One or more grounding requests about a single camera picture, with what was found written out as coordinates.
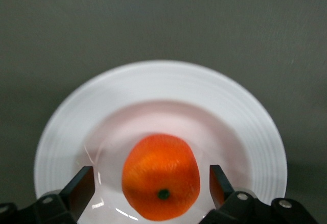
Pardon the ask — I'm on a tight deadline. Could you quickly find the orange fruit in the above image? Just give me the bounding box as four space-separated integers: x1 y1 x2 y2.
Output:
122 133 201 221

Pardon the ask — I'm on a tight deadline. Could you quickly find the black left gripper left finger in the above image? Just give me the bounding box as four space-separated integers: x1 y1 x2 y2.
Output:
0 166 96 224

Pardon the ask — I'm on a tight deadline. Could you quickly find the white round plate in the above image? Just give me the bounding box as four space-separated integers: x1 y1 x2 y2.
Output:
34 60 287 224

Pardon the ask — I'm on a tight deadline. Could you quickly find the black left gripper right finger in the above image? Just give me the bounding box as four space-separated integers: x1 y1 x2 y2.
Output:
199 164 319 224

